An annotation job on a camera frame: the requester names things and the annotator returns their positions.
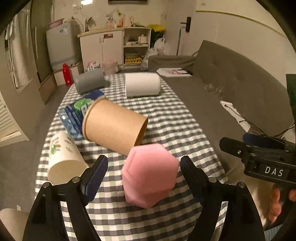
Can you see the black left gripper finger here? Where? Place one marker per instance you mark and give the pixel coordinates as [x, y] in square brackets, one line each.
[45, 221]
[242, 221]

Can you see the white cabinet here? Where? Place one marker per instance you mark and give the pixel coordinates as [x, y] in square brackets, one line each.
[115, 44]

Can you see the red bottle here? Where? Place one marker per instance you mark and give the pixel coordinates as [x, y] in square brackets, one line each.
[67, 75]

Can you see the white leaf-print paper cup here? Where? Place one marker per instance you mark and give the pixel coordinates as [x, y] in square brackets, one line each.
[65, 160]

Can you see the person's hand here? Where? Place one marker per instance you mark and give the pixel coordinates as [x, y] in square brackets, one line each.
[275, 206]

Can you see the grey cup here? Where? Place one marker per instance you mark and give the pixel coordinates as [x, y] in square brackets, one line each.
[89, 81]

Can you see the pink hexagonal cup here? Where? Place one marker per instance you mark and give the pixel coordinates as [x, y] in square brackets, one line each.
[148, 175]

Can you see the white paper with drawing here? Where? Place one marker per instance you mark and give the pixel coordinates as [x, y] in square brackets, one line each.
[173, 72]

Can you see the yellow egg tray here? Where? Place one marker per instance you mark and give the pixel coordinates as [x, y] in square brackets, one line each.
[133, 61]

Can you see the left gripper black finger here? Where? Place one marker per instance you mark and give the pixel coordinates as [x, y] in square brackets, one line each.
[242, 150]

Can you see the white washing machine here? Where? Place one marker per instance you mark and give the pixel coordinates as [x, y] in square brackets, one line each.
[63, 45]

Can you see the white plastic bag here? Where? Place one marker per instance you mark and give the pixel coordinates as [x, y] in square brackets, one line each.
[160, 48]

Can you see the white paper strip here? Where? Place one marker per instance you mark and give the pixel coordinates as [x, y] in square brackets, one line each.
[239, 118]

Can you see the blue plastic water bottle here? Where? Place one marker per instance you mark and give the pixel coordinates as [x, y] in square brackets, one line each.
[73, 114]

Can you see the checkered tablecloth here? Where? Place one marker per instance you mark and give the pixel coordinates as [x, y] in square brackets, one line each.
[171, 125]

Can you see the beige chair seat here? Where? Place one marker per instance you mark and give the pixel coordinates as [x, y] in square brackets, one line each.
[15, 222]

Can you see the brown kraft paper cup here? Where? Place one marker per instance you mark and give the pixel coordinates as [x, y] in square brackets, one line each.
[113, 126]

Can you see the grey sofa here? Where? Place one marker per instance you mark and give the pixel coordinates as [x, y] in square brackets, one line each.
[219, 73]

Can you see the pink basket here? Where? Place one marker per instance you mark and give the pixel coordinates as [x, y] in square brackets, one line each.
[110, 67]

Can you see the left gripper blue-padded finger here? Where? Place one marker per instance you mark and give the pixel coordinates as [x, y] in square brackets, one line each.
[265, 141]

